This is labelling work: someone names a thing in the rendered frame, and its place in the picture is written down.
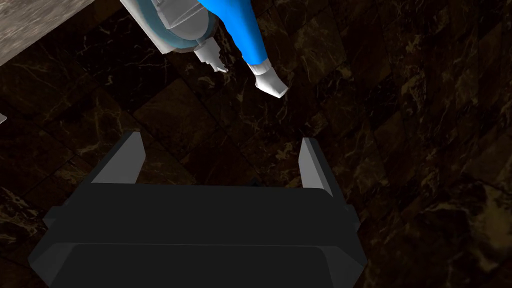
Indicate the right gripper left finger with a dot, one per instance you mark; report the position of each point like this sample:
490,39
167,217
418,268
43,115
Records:
122,164

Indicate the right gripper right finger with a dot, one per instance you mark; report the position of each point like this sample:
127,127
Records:
312,168

